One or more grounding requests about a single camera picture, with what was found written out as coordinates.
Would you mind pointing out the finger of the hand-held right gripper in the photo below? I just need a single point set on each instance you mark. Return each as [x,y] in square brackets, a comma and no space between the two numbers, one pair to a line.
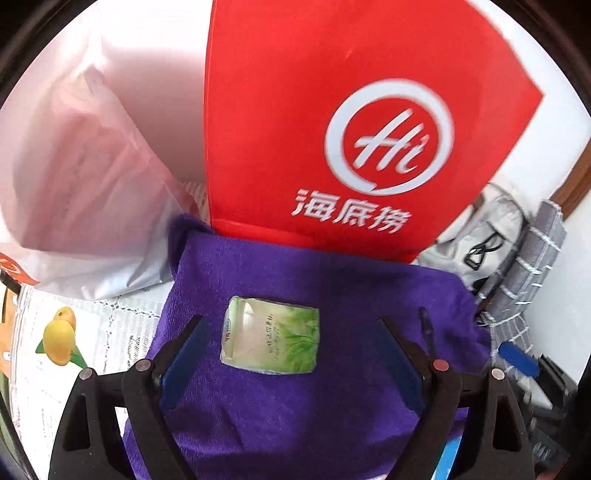
[517,357]

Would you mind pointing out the brown wooden door frame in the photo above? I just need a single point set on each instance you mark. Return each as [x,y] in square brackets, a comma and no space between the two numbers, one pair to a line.
[575,191]

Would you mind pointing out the blue and white box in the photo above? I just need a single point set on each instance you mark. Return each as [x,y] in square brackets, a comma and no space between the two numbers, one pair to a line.
[447,461]

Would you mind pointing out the fruit print tablecloth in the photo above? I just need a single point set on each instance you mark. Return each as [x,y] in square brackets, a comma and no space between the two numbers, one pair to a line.
[115,332]

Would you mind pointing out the red paper bag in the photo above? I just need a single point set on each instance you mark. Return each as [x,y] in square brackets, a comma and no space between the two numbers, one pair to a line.
[277,138]

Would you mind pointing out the purple towel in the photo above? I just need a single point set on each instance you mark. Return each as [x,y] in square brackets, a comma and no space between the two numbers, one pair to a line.
[286,415]

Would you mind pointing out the dark blue pen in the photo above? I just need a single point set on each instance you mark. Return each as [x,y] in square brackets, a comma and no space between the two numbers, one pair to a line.
[425,330]

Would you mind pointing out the grey plaid cloth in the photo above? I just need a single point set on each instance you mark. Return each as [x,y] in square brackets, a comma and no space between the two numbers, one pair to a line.
[535,267]

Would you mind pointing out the grey bag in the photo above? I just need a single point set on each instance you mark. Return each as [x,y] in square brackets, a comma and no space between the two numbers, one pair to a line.
[485,230]

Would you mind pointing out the white plastic bag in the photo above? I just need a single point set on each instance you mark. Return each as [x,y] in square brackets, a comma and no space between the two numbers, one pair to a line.
[69,184]

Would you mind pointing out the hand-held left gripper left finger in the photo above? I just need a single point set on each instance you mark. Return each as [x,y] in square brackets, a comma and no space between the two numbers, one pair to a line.
[178,369]

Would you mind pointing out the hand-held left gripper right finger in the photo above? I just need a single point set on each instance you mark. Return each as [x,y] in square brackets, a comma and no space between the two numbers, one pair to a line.
[406,364]

